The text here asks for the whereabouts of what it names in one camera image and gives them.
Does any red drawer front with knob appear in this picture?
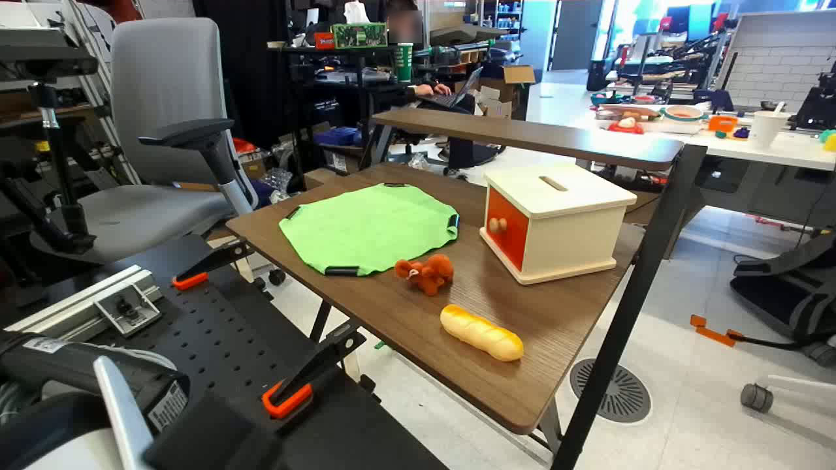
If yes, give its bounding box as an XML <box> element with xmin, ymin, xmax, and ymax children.
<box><xmin>486</xmin><ymin>191</ymin><xmax>528</xmax><ymax>268</ymax></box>

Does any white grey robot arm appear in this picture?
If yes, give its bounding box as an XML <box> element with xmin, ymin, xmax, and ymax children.
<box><xmin>4</xmin><ymin>331</ymin><xmax>282</xmax><ymax>470</ymax></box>

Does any light wooden drawer box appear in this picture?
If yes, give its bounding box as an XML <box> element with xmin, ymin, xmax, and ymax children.
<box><xmin>482</xmin><ymin>161</ymin><xmax>639</xmax><ymax>285</ymax></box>

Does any orange plush toy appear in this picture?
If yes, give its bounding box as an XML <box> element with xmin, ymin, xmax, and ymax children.
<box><xmin>394</xmin><ymin>252</ymin><xmax>455</xmax><ymax>296</ymax></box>

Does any green cloth mat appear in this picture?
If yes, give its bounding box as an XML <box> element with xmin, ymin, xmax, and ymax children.
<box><xmin>277</xmin><ymin>182</ymin><xmax>461</xmax><ymax>277</ymax></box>

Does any dark wood upper shelf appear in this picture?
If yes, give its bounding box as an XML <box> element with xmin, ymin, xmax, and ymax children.
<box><xmin>371</xmin><ymin>108</ymin><xmax>707</xmax><ymax>168</ymax></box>

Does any yellow plush bread toy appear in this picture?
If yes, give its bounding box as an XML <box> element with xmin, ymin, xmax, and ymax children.
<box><xmin>439</xmin><ymin>305</ymin><xmax>526</xmax><ymax>362</ymax></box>

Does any black orange clamp front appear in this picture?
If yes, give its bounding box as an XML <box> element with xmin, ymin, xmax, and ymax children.
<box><xmin>260</xmin><ymin>322</ymin><xmax>366</xmax><ymax>424</ymax></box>

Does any black orange clamp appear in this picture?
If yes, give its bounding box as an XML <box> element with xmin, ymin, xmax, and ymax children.
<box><xmin>260</xmin><ymin>322</ymin><xmax>366</xmax><ymax>424</ymax></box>
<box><xmin>171</xmin><ymin>243</ymin><xmax>251</xmax><ymax>292</ymax></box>

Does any black orange clamp rear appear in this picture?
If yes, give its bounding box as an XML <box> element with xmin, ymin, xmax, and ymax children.
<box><xmin>171</xmin><ymin>243</ymin><xmax>251</xmax><ymax>292</ymax></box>

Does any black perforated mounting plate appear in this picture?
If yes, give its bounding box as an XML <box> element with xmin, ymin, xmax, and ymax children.
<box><xmin>121</xmin><ymin>237</ymin><xmax>444</xmax><ymax>470</ymax></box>

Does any round floor vent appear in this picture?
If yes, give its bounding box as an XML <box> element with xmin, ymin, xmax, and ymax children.
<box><xmin>571</xmin><ymin>357</ymin><xmax>654</xmax><ymax>424</ymax></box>

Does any orange floor tape marker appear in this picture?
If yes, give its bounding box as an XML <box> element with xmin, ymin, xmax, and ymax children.
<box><xmin>690</xmin><ymin>313</ymin><xmax>737</xmax><ymax>346</ymax></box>

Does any grey office chair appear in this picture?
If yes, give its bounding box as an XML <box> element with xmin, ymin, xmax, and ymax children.
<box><xmin>29</xmin><ymin>19</ymin><xmax>260</xmax><ymax>264</ymax></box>

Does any aluminium extrusion rail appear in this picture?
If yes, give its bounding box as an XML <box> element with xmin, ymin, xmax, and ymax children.
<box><xmin>10</xmin><ymin>264</ymin><xmax>163</xmax><ymax>337</ymax></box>

